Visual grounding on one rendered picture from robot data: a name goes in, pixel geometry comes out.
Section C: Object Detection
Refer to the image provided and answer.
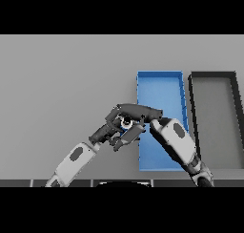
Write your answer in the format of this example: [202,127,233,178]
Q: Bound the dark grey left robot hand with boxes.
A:
[88,112,129,153]

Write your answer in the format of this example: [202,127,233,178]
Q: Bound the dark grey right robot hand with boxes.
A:
[113,103,164,149]

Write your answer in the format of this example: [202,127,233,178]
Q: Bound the blue pipe with pale ring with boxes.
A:
[119,115,139,139]

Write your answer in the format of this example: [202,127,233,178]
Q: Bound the blue bin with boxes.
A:
[136,71,191,172]

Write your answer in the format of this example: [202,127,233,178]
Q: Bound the dark grey bin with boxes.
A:
[188,71,244,170]

